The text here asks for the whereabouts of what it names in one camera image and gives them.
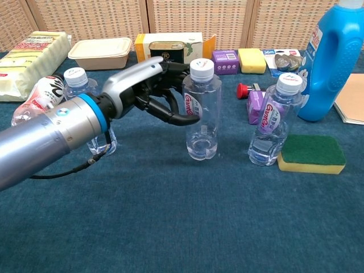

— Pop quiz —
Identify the green yellow scouring sponge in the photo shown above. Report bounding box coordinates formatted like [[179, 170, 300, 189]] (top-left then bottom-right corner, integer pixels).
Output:
[[277, 134, 347, 175]]

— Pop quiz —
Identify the clear water bottle purple label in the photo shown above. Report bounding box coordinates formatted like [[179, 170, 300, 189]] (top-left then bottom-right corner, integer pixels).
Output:
[[247, 72, 303, 167], [181, 57, 222, 161], [63, 67, 118, 157]]

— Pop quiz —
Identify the black luncheon meat can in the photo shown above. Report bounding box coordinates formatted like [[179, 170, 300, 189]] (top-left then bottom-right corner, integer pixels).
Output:
[[148, 41, 186, 65]]

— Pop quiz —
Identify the brown paper notebook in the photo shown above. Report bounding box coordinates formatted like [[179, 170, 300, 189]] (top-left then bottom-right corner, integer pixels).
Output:
[[333, 73, 364, 125]]

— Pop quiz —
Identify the cream sponge multipack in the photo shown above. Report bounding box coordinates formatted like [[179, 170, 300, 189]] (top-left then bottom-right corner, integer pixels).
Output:
[[0, 31, 72, 102]]

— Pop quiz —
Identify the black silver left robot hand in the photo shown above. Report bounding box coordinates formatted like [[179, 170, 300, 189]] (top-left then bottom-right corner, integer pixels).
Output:
[[99, 56, 201, 127]]

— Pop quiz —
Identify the plain yellow sponge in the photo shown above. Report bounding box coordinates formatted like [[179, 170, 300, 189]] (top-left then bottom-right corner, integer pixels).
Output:
[[237, 48, 267, 75]]

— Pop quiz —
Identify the yellow white carton box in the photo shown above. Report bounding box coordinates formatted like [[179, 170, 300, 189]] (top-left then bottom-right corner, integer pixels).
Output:
[[134, 32, 217, 65]]

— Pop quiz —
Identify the teal tablecloth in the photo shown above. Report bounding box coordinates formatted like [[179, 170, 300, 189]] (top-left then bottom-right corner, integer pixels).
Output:
[[0, 51, 364, 273]]

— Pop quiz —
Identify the purple rectangular box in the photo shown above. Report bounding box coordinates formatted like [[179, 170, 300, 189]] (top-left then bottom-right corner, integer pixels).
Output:
[[246, 90, 285, 125]]

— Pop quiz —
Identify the beige lidded food container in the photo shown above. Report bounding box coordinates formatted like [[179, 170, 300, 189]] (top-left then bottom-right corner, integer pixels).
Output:
[[67, 37, 133, 71]]

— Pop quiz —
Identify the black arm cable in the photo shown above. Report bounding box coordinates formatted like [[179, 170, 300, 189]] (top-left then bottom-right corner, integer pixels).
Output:
[[29, 131, 112, 180]]

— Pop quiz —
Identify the pink drink bottle black cap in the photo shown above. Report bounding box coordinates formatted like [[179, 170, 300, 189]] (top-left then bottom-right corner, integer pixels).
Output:
[[11, 73, 65, 127]]

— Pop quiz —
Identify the purple cube box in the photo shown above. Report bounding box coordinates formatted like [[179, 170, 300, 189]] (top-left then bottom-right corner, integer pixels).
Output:
[[212, 49, 239, 76]]

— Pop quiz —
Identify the blue detergent jug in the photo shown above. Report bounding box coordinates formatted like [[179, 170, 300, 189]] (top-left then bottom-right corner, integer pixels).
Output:
[[297, 0, 364, 122]]

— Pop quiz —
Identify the red knob metal switch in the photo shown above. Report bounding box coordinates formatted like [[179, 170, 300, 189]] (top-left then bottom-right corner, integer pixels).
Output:
[[236, 82, 262, 100]]

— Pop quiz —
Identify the woven wooden folding screen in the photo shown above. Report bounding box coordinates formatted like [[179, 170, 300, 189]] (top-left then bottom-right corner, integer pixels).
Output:
[[0, 0, 342, 52]]

